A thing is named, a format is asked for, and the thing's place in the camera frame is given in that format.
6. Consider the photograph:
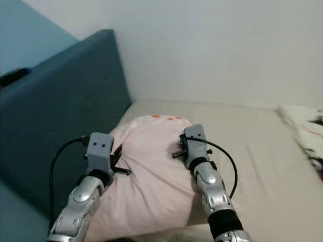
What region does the slim black device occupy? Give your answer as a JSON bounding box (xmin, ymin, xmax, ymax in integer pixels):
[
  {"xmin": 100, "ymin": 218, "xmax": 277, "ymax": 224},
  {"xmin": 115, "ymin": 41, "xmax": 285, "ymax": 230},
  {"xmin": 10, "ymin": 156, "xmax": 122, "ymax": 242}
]
[{"xmin": 0, "ymin": 68, "xmax": 31, "ymax": 87}]

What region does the cream cartoon print blanket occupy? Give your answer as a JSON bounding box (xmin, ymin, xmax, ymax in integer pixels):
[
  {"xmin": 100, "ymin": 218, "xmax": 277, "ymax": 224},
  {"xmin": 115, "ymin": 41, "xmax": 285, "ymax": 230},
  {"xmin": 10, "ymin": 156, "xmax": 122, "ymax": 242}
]
[{"xmin": 277, "ymin": 104, "xmax": 323, "ymax": 174}]

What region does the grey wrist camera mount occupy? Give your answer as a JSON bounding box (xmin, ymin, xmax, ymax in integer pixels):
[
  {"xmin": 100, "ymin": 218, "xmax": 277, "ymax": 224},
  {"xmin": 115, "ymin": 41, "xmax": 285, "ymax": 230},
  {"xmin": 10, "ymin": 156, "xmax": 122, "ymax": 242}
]
[
  {"xmin": 183, "ymin": 124, "xmax": 208, "ymax": 164},
  {"xmin": 87, "ymin": 132, "xmax": 115, "ymax": 173}
]

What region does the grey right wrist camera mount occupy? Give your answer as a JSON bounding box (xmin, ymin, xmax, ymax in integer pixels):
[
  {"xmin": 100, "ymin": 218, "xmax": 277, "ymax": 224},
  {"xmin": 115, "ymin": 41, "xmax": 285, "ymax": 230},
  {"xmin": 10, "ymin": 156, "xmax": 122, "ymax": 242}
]
[{"xmin": 183, "ymin": 124, "xmax": 208, "ymax": 164}]

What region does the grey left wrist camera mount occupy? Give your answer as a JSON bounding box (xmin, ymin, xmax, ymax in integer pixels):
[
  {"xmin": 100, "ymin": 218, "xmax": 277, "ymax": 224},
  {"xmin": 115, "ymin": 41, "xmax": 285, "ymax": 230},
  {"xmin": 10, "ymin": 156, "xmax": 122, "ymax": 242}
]
[{"xmin": 87, "ymin": 132, "xmax": 115, "ymax": 173}]

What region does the blue upholstered headboard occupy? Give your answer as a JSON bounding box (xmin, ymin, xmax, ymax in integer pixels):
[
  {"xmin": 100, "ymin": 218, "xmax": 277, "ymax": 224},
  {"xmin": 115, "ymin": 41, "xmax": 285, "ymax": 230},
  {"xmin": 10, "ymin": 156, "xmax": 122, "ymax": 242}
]
[{"xmin": 0, "ymin": 29, "xmax": 132, "ymax": 242}]

